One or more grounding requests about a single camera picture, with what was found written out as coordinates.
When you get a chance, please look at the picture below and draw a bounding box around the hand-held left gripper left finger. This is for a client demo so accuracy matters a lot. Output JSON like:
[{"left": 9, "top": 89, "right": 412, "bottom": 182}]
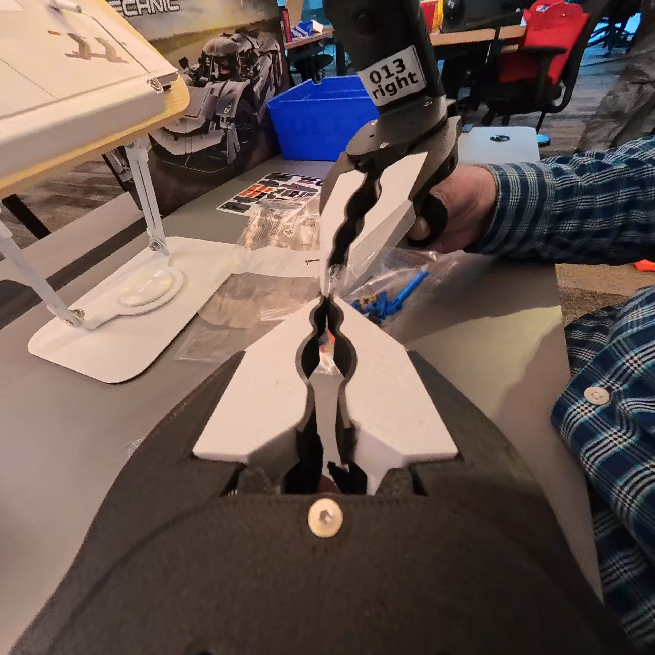
[{"left": 192, "top": 297, "right": 329, "bottom": 494}]

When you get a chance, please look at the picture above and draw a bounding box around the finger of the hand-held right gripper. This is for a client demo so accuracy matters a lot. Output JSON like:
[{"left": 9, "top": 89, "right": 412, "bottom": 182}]
[
  {"left": 347, "top": 151, "right": 430, "bottom": 279},
  {"left": 318, "top": 164, "right": 383, "bottom": 272}
]

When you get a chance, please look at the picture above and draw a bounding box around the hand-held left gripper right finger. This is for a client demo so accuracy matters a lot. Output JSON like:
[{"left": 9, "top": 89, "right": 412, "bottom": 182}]
[{"left": 326, "top": 296, "right": 459, "bottom": 495}]

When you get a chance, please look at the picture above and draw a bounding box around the small bag of colourful pins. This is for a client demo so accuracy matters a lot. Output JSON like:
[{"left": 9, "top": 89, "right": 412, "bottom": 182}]
[{"left": 315, "top": 246, "right": 459, "bottom": 377}]

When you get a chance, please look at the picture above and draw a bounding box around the person's right forearm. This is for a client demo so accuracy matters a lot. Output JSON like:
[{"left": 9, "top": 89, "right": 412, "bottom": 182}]
[{"left": 463, "top": 135, "right": 655, "bottom": 267}]

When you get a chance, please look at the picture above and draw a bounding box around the dark lego set box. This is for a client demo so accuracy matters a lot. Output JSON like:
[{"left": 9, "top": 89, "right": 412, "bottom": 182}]
[{"left": 102, "top": 0, "right": 293, "bottom": 218}]

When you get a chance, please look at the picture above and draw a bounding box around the person's right hand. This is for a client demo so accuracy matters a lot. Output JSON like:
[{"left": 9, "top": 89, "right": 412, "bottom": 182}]
[{"left": 409, "top": 161, "right": 498, "bottom": 254}]

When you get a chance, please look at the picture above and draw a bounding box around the clear bag with printed label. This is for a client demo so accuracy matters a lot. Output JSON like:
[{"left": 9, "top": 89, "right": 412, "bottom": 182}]
[{"left": 236, "top": 196, "right": 322, "bottom": 252}]

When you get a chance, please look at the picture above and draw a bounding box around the blue plastic bin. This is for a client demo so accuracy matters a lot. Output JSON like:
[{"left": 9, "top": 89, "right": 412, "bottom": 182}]
[{"left": 266, "top": 76, "right": 380, "bottom": 162}]

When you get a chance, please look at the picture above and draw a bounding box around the sticker sheet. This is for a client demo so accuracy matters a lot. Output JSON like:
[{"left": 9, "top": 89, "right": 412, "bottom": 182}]
[{"left": 216, "top": 171, "right": 328, "bottom": 216}]

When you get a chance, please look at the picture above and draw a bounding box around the wooden desk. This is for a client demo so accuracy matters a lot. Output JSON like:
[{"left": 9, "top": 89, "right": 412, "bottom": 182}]
[{"left": 430, "top": 25, "right": 528, "bottom": 49}]

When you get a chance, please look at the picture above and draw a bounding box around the large clear part bag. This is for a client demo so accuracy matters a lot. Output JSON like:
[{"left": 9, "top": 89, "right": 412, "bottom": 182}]
[{"left": 173, "top": 271, "right": 331, "bottom": 363}]

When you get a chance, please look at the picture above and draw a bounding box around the white adjustable book stand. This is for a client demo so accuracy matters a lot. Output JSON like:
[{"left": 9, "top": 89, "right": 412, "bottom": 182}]
[{"left": 0, "top": 0, "right": 236, "bottom": 384}]

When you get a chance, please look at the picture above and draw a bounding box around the red office chair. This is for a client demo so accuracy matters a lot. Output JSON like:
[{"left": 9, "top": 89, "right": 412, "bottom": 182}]
[{"left": 481, "top": 0, "right": 592, "bottom": 129}]

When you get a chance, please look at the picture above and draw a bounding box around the black table leg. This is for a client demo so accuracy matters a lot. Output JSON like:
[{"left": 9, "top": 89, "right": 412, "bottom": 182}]
[{"left": 0, "top": 193, "right": 46, "bottom": 241}]

